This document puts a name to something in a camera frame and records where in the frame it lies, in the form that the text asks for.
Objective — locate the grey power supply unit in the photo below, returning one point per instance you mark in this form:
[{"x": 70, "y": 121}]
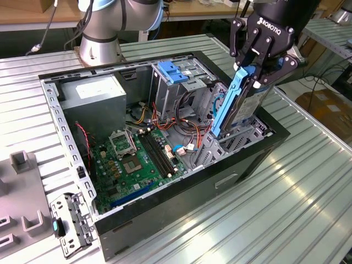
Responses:
[{"x": 93, "y": 110}]

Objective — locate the green motherboard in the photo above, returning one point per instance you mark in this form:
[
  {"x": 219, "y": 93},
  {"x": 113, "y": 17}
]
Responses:
[{"x": 148, "y": 167}]

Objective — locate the black latch with blue button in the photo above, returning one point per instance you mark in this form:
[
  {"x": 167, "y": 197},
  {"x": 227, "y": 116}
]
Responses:
[{"x": 61, "y": 228}]

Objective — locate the brown square base plate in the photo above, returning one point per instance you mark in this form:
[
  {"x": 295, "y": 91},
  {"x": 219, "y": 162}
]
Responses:
[{"x": 77, "y": 56}]

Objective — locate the hard disk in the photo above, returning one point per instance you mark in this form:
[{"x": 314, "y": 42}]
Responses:
[{"x": 229, "y": 101}]

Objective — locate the metal slot bracket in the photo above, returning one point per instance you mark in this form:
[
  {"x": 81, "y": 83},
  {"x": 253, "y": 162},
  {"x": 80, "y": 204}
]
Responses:
[{"x": 77, "y": 217}]

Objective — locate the grey parts rack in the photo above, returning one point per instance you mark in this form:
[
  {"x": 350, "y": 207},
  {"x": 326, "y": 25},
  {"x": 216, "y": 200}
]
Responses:
[{"x": 19, "y": 192}]

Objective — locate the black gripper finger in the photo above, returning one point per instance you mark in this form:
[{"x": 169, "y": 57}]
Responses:
[
  {"x": 236, "y": 38},
  {"x": 286, "y": 66}
]

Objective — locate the blue plastic drive latch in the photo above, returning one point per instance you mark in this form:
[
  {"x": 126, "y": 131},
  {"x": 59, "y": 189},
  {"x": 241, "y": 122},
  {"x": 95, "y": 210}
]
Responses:
[{"x": 170, "y": 72}]

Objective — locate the black PC case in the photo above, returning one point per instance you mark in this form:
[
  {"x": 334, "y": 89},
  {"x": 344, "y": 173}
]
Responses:
[{"x": 178, "y": 209}]

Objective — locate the grey metal drive cage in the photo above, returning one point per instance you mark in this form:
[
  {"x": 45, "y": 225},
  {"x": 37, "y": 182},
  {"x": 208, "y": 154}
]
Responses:
[{"x": 167, "y": 93}]

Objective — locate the black RAM slot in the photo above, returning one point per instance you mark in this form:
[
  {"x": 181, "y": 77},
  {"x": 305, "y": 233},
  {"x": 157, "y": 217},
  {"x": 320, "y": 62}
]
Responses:
[
  {"x": 155, "y": 155},
  {"x": 162, "y": 151}
]

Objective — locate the CPU socket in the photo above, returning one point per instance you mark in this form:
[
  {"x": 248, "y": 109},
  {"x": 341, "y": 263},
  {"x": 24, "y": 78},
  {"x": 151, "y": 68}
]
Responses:
[{"x": 132, "y": 165}]

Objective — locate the metal slat side table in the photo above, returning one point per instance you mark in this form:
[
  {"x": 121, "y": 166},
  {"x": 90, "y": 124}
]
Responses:
[{"x": 341, "y": 41}]

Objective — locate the brown cardboard box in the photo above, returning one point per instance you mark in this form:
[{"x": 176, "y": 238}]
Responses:
[{"x": 324, "y": 107}]

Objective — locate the blue expansion slot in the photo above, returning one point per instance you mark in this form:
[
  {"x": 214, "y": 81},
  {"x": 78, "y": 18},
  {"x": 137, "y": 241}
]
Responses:
[{"x": 132, "y": 195}]

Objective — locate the small cardboard box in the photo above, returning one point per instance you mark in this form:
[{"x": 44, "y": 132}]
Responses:
[{"x": 46, "y": 5}]

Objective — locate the small white box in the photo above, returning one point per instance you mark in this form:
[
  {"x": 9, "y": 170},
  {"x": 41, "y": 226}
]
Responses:
[{"x": 231, "y": 3}]

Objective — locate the grey metal disk bay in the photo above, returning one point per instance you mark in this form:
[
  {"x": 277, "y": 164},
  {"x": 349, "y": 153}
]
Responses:
[{"x": 209, "y": 149}]

